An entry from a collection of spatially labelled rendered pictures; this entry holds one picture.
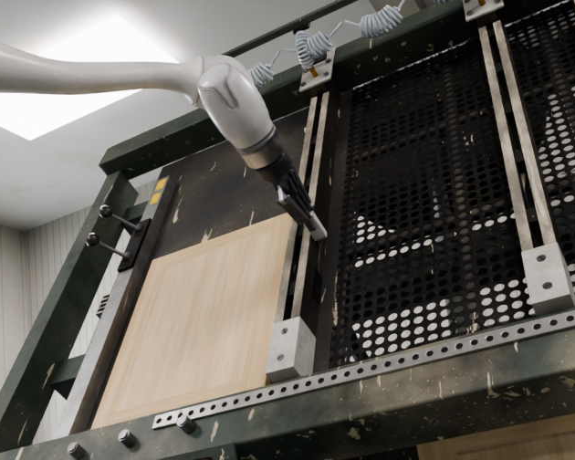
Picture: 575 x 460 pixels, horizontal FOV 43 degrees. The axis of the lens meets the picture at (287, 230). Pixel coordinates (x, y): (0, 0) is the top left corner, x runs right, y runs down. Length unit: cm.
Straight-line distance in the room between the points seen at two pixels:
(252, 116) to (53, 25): 290
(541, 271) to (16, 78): 95
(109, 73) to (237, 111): 25
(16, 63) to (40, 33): 291
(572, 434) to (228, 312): 75
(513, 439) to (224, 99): 81
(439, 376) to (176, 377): 63
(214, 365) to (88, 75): 64
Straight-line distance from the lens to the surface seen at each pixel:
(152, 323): 182
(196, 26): 431
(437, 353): 126
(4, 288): 638
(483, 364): 122
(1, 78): 139
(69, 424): 172
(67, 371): 202
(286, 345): 141
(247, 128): 142
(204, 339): 165
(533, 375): 118
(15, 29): 428
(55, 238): 646
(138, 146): 249
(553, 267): 128
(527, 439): 143
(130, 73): 149
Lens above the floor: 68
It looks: 20 degrees up
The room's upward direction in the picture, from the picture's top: 10 degrees counter-clockwise
